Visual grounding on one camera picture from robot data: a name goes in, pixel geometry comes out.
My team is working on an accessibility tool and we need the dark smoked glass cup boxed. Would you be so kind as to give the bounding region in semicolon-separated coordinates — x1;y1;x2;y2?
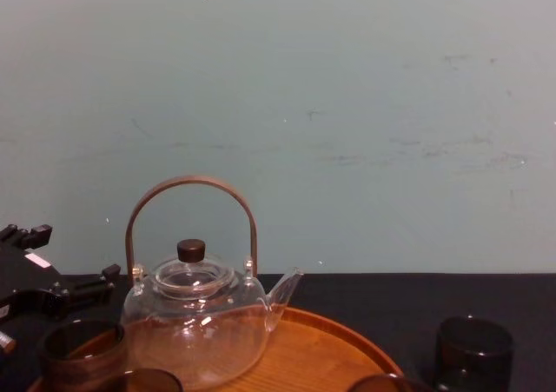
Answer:
434;316;516;392
113;367;184;392
39;320;128;392
350;373;420;392

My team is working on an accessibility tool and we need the black table cloth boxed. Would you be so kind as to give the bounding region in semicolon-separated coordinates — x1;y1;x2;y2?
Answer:
0;272;556;392

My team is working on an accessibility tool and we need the glass teapot with wooden handle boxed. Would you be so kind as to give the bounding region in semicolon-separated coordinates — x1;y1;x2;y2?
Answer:
121;175;305;389

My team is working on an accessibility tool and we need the glass lid with dark knob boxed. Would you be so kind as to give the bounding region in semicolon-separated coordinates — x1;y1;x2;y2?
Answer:
152;238;236;300

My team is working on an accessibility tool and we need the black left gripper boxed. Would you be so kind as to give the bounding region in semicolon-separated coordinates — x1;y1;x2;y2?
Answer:
0;223;122;323

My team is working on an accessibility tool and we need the round wooden tray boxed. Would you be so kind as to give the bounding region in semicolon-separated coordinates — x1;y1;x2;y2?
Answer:
25;305;406;392

